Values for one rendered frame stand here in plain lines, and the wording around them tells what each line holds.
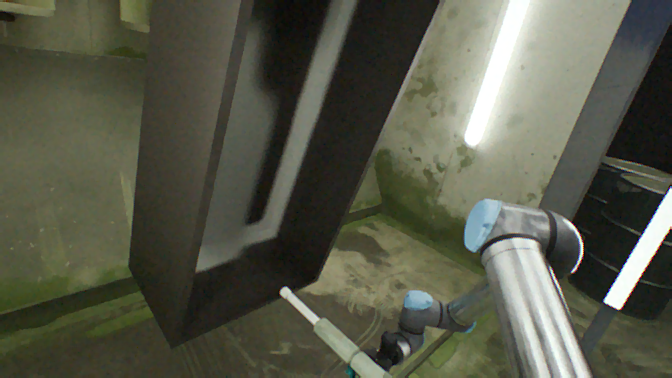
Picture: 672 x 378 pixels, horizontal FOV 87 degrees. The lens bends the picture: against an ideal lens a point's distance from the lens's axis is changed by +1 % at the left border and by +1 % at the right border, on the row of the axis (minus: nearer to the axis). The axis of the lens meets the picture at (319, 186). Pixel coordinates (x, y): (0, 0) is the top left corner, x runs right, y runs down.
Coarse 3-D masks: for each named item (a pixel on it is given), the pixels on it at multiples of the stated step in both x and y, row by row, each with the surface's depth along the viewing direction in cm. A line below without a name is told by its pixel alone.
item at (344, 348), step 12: (288, 300) 119; (312, 312) 113; (324, 324) 108; (324, 336) 106; (336, 336) 105; (336, 348) 103; (348, 348) 102; (348, 360) 101; (360, 360) 99; (360, 372) 98; (372, 372) 96; (384, 372) 95
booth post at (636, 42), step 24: (648, 0) 178; (624, 24) 186; (648, 24) 180; (624, 48) 187; (648, 48) 181; (600, 72) 195; (624, 72) 188; (600, 96) 197; (624, 96) 190; (600, 120) 198; (576, 144) 208; (600, 144) 200; (576, 168) 209; (552, 192) 220; (576, 192) 211
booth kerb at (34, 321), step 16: (368, 208) 299; (96, 288) 160; (112, 288) 166; (128, 288) 171; (32, 304) 144; (48, 304) 148; (64, 304) 153; (80, 304) 158; (96, 304) 163; (0, 320) 138; (16, 320) 142; (32, 320) 146; (48, 320) 151
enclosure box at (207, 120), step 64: (192, 0) 68; (256, 0) 96; (320, 0) 110; (384, 0) 106; (192, 64) 71; (256, 64) 108; (320, 64) 125; (384, 64) 109; (192, 128) 75; (256, 128) 123; (320, 128) 131; (384, 128) 110; (192, 192) 79; (256, 192) 142; (320, 192) 136; (192, 256) 85; (256, 256) 145; (320, 256) 141; (192, 320) 112
